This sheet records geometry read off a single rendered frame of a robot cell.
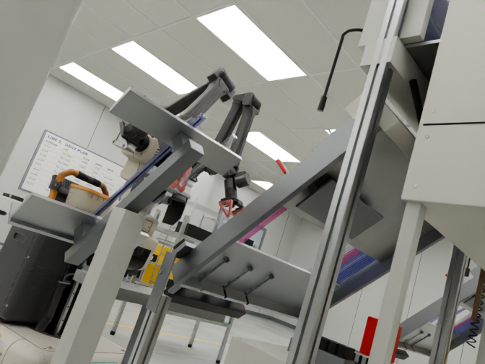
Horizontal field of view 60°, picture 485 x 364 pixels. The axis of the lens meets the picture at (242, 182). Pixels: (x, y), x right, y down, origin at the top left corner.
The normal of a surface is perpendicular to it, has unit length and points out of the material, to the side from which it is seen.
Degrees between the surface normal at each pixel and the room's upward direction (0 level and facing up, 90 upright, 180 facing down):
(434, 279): 90
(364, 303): 90
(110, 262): 90
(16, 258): 90
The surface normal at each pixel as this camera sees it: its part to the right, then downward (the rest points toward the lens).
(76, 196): -0.48, -0.32
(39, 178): 0.69, 0.07
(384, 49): -0.66, -0.37
